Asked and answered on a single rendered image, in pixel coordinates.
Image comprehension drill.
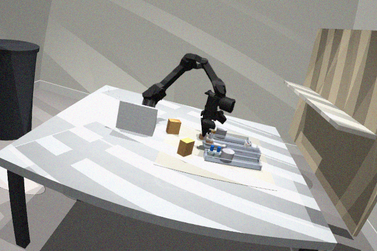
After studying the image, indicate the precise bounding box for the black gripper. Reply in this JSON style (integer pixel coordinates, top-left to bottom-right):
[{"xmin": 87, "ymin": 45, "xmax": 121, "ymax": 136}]
[{"xmin": 201, "ymin": 105, "xmax": 217, "ymax": 137}]

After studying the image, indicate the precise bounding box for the tan cardboard box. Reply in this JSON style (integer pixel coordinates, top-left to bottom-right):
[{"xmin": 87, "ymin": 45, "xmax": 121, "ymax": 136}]
[
  {"xmin": 177, "ymin": 137, "xmax": 195, "ymax": 157},
  {"xmin": 166, "ymin": 118, "xmax": 181, "ymax": 134}
]

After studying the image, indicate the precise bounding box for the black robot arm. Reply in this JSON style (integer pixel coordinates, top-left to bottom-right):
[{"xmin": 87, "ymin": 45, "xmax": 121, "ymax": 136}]
[{"xmin": 142, "ymin": 53, "xmax": 236, "ymax": 124}]

